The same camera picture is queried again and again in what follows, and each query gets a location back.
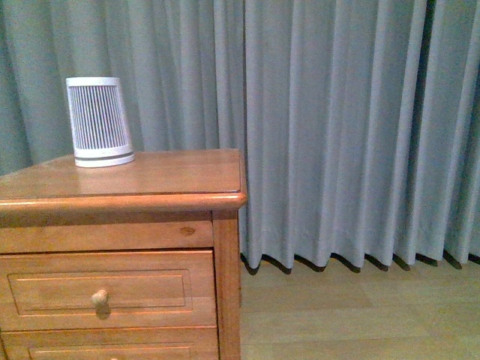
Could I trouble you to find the round wooden drawer knob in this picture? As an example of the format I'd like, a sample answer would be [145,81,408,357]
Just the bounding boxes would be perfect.
[91,289,109,308]

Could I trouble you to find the white slatted air purifier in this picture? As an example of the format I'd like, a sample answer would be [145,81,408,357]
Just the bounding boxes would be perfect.
[66,77,134,168]

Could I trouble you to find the wooden drawer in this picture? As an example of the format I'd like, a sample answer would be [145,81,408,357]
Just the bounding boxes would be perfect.
[2,328,219,359]
[1,250,217,331]

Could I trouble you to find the wooden nightstand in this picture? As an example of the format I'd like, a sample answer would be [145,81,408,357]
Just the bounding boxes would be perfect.
[1,149,247,359]

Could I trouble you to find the grey-green curtain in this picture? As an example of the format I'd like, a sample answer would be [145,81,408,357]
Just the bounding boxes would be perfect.
[1,1,479,268]

